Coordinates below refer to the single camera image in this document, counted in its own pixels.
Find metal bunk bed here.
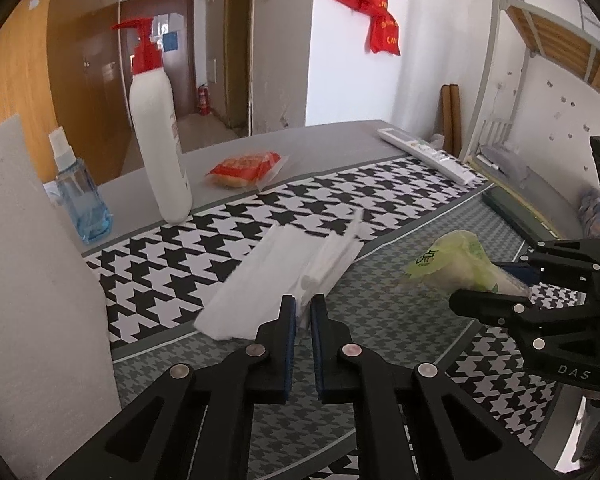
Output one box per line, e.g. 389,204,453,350
462,0,600,238

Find dark brown entrance door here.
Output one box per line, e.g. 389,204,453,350
120,0,198,119

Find white foam box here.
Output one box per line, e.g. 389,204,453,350
0,116,120,479

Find red snack packet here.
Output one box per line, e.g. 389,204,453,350
206,151,288,190

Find black smartphone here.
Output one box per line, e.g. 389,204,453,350
482,186,559,246

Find wooden slats against wall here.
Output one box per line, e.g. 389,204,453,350
440,84,462,156

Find white remote control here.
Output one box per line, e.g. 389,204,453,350
377,128,478,185

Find white towel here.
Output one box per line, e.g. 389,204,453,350
195,209,364,340

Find red fire extinguisher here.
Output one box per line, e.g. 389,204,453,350
198,84,211,116

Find white pump bottle red cap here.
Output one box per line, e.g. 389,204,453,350
114,18,193,224

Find wooden wardrobe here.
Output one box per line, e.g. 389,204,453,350
0,0,131,184

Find houndstooth tablecloth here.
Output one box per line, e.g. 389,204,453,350
85,122,578,463

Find blue spray bottle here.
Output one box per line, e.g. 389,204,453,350
48,127,112,245

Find floral tissue pack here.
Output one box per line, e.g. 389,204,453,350
400,230,530,297

